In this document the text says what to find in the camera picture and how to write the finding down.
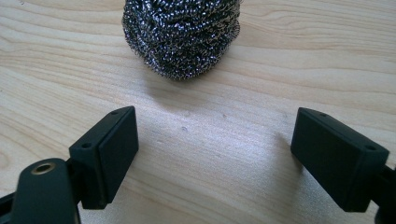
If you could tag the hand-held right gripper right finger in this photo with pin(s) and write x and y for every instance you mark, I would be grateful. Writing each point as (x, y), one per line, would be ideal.
(336, 161)

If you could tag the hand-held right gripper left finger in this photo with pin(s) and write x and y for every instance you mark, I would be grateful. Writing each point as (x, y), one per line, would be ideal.
(106, 158)

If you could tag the steel wool scouring ball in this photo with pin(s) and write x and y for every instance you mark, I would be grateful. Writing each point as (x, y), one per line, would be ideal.
(180, 34)

